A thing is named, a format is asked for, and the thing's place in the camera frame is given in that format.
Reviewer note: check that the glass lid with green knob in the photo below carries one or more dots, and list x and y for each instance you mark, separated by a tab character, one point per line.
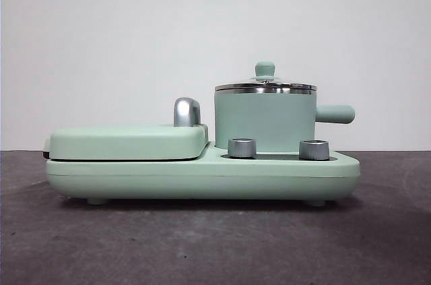
265	69

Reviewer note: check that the silver control knob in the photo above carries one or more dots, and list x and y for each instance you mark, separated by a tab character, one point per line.
314	150
241	148

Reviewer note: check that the green griddle cover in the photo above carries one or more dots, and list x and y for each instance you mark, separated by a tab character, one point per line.
124	141

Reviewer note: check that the green breakfast machine base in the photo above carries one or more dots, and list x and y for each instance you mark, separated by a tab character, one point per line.
134	180

